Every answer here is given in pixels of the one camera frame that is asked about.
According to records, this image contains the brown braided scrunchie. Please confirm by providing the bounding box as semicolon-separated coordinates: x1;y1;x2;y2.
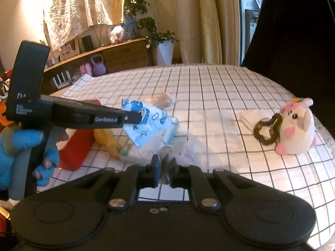
253;113;283;147

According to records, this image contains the black picture frame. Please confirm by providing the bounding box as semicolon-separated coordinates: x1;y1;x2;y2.
81;35;94;52

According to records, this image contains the white washing machine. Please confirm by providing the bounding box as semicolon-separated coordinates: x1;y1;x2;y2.
242;0;263;58

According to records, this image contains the pink round bag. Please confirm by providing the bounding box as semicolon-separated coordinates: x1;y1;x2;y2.
79;62;92;76

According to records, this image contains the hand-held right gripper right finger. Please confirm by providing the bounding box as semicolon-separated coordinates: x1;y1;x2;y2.
169;159;265;212

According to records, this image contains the white folded cloth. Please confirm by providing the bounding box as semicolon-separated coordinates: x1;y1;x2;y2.
239;109;278;133

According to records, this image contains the person's dark clothing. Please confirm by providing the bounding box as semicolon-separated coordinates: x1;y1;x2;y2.
242;0;335;106

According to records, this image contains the white pink pig plush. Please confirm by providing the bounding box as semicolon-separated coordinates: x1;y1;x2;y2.
274;97;318;155

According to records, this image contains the beige plush item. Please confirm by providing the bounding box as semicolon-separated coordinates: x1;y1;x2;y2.
145;92;178;109

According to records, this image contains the white checked tablecloth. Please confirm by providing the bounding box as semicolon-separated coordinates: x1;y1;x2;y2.
49;64;335;249

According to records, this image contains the light picture frame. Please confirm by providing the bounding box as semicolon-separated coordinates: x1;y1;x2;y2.
59;38;80;61

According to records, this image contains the purple kettlebell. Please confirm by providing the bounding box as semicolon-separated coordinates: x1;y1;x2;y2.
90;55;107;76

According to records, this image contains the wooden sideboard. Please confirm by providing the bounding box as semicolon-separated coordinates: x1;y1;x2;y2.
42;38;151;95

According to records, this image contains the green potted plant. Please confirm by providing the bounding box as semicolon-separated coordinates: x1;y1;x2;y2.
122;0;179;50

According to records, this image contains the hanging floral quilt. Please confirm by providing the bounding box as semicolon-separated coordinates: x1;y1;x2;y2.
43;0;126;52

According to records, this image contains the person's left hand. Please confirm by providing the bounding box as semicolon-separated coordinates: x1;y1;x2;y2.
0;129;70;190

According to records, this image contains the blue printed white pouch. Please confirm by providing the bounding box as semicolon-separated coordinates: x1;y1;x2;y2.
121;99;179;147

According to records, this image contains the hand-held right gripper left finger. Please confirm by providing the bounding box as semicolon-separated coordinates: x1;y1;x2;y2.
65;155;161;211

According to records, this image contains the blue box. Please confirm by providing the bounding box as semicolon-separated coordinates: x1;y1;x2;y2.
121;18;139;40

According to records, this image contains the beige cushion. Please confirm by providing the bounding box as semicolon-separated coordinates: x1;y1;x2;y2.
89;24;116;46

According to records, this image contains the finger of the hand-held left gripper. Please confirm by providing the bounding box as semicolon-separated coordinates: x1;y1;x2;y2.
88;104;146;130

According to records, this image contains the white fluffy plush toy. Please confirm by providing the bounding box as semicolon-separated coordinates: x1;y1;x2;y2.
110;26;124;45

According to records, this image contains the white router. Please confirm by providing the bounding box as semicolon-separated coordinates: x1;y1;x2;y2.
52;71;73;89

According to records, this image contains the clear plastic bag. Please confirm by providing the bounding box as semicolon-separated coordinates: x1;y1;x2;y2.
156;133;197;187

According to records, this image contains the yellow curtain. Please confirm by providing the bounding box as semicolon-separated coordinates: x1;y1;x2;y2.
171;0;242;65

